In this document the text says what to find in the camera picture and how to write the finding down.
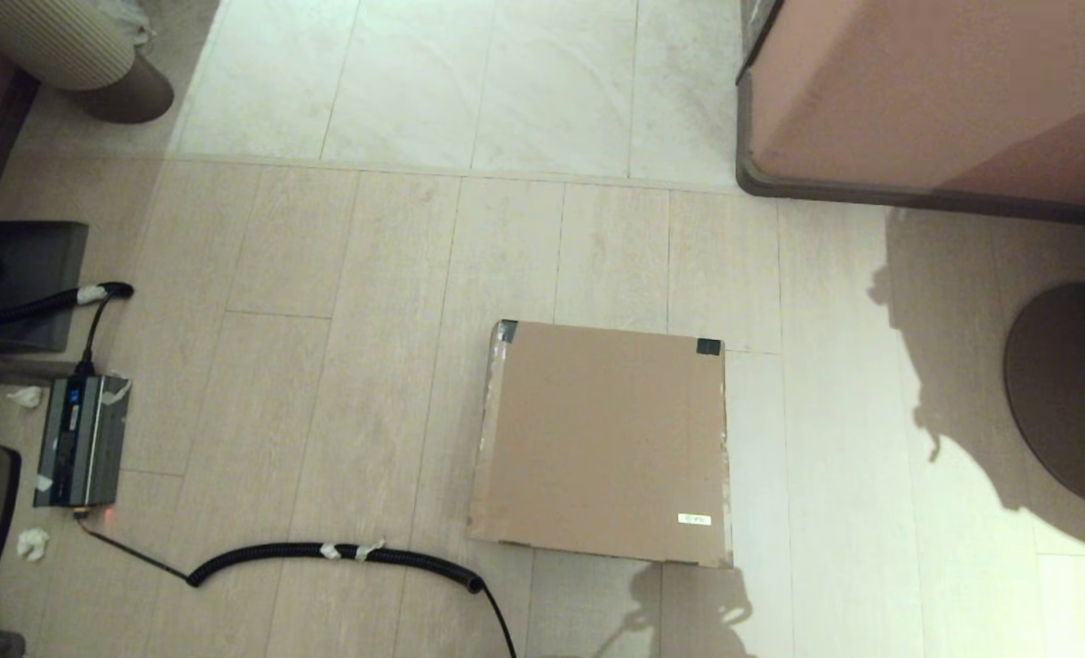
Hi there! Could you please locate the round brown furniture base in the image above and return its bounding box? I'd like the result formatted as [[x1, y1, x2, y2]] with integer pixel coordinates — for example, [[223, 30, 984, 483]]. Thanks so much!
[[1004, 281, 1085, 515]]

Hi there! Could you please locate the black hose with white tape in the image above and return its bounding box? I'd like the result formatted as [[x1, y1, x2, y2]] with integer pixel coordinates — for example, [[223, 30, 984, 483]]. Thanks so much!
[[0, 281, 135, 376]]

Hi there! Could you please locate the grey power supply unit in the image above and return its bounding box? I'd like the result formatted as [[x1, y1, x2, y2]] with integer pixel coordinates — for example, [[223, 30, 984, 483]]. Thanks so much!
[[33, 373, 132, 509]]

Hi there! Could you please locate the brown cardboard shoe box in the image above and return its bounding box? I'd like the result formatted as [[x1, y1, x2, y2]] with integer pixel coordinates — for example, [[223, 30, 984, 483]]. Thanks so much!
[[466, 319, 735, 569]]

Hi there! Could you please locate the black corrugated floor cable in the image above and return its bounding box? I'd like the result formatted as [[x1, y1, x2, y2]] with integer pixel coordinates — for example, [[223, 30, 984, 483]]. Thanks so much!
[[76, 516, 517, 658]]

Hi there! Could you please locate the ribbed beige round bin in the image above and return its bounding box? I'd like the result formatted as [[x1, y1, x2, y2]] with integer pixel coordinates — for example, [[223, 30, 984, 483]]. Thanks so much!
[[0, 0, 176, 125]]

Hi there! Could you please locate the pink brown cabinet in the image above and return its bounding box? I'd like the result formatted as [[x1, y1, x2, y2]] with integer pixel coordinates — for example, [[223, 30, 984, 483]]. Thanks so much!
[[736, 0, 1085, 229]]

